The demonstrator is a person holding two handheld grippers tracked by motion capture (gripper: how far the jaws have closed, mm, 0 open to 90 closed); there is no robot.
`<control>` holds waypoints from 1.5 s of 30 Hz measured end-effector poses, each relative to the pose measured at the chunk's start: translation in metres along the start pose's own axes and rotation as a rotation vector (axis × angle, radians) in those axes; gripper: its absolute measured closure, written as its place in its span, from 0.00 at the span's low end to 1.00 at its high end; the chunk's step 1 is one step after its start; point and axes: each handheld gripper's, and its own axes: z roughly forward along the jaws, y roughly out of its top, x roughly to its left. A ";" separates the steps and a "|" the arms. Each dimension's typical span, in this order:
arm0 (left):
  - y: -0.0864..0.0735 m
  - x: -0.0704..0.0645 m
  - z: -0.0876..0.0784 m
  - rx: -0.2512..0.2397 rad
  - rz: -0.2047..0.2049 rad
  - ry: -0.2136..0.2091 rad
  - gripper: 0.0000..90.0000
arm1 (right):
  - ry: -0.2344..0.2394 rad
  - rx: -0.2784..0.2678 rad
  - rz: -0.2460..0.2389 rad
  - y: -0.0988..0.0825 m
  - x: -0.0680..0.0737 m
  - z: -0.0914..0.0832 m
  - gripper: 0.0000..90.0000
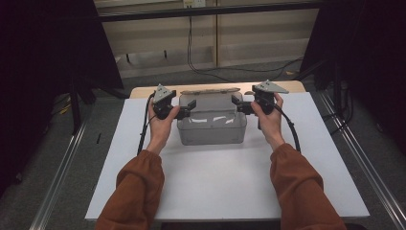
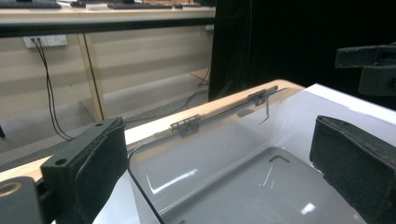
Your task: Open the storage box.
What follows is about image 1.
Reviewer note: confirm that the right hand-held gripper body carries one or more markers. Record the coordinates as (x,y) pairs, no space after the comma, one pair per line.
(266,96)

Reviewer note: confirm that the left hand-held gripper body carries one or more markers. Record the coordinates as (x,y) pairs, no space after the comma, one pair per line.
(162,102)

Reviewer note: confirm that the clear grey box lid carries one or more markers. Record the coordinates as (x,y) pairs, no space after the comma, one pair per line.
(210,91)

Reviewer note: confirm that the clear grey storage box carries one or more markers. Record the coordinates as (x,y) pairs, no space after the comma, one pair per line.
(212,127)

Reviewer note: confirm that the person's left hand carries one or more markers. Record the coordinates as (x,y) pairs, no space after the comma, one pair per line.
(161,131)

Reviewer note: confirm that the person's right hand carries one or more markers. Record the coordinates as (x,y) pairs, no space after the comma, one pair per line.
(270,124)

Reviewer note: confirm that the short black peg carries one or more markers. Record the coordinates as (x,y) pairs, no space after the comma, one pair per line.
(127,58)
(165,53)

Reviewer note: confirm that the black metal stand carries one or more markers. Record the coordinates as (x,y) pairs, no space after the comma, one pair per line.
(337,89)
(75,108)

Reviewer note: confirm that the small black stick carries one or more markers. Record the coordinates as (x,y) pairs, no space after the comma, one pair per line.
(98,138)

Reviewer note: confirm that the black horizontal bar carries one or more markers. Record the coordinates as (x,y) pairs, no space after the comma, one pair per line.
(207,11)

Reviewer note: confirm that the black curtain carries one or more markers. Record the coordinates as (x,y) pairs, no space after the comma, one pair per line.
(373,48)
(38,64)

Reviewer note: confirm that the white wall outlet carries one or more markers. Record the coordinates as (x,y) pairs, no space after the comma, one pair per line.
(194,3)

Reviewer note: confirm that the metal floor rail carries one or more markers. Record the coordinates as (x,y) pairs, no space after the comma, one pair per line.
(60,179)
(367,159)

